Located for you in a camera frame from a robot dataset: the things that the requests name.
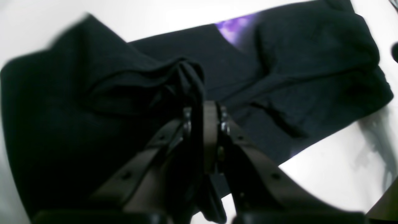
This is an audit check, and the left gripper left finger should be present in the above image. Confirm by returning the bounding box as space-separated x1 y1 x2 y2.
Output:
32 107 192 224

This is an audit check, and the black T-shirt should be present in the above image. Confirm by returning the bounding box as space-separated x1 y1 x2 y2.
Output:
1 0 394 224

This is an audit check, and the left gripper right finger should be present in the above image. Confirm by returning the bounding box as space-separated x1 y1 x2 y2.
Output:
203 101 369 224

